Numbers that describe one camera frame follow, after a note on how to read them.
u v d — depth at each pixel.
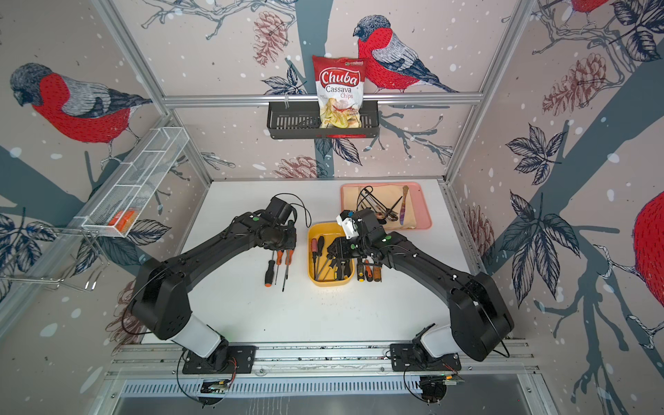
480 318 0.42
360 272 0.90
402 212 1.09
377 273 0.90
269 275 0.89
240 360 0.73
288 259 0.93
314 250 0.95
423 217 1.08
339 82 0.81
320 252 0.95
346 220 0.76
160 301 0.44
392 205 1.11
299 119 0.95
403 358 0.73
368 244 0.64
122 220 0.65
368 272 0.90
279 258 0.95
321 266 0.92
